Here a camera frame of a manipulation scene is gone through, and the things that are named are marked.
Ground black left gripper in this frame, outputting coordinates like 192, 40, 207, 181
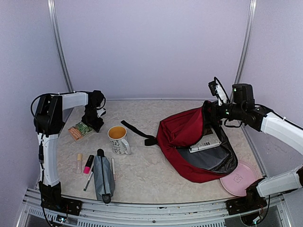
82, 106, 105, 132

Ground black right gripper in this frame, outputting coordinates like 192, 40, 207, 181
201, 100, 245, 122

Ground orange green paperback book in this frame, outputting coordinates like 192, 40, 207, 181
68, 122, 93, 142

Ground coffee cover notebook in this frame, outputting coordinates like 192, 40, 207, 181
189, 125, 221, 153

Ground red student backpack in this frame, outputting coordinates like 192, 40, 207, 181
121, 101, 238, 183

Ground grey pencil case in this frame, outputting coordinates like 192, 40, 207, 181
93, 149, 115, 204

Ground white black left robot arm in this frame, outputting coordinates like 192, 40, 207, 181
31, 90, 106, 210

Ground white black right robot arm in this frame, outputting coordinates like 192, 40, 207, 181
208, 80, 303, 210

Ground white mug with tea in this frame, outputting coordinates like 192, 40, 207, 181
107, 126, 132, 155

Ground beige eraser stick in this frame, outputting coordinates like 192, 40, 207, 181
73, 153, 82, 175

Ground small white marker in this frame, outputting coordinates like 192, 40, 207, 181
111, 158, 116, 181

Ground pink black highlighter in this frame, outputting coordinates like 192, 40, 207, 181
83, 155, 95, 174

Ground green white pen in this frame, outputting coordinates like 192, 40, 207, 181
83, 171, 93, 191

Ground pink plate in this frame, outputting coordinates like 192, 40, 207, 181
220, 160, 258, 197

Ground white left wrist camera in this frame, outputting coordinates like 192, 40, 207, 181
97, 108, 106, 118

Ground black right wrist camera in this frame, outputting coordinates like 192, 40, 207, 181
208, 77, 230, 106

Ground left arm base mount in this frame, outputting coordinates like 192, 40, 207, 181
40, 184, 82, 216

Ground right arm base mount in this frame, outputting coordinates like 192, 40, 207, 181
225, 187, 267, 215

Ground aluminium front rail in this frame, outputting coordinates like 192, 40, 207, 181
16, 188, 292, 227

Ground left aluminium frame post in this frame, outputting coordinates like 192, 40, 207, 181
47, 0, 74, 92

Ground aluminium frame post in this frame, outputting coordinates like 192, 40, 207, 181
47, 0, 74, 92
234, 0, 258, 84

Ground right aluminium frame post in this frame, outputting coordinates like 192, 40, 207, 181
234, 0, 258, 84

